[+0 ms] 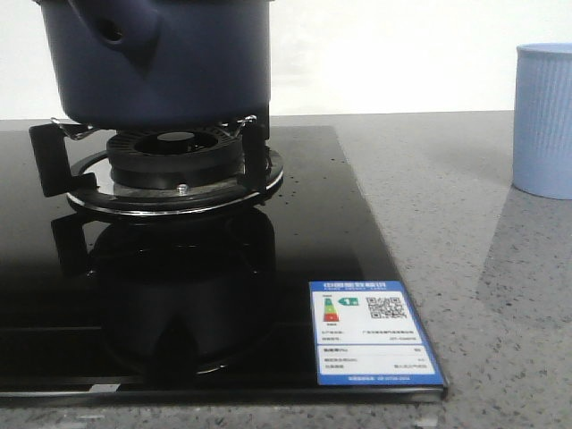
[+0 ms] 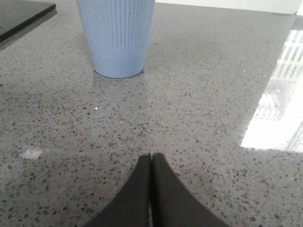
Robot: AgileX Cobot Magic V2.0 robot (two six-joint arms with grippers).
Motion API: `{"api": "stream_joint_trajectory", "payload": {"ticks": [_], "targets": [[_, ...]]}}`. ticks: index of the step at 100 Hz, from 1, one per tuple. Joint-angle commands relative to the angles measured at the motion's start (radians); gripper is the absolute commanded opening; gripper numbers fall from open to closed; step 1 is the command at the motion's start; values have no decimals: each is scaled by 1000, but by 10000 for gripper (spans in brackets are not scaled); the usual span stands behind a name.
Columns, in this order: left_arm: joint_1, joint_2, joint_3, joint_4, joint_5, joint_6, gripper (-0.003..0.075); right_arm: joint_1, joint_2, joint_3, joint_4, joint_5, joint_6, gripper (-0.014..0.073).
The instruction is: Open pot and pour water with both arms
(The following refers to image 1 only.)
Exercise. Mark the black gas burner head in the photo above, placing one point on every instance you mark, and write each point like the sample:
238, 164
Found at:
164, 160

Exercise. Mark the blue energy label sticker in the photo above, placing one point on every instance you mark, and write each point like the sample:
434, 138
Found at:
366, 333

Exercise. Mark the light blue ribbed cup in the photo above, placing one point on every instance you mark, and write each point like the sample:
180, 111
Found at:
542, 120

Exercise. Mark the dark blue cooking pot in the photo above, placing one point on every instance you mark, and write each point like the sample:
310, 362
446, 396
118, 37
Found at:
128, 65

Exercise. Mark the black metal pot support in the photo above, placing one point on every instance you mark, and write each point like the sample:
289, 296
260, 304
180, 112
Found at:
88, 184

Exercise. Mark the black glass gas stove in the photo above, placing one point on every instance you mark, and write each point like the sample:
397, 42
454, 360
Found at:
98, 309

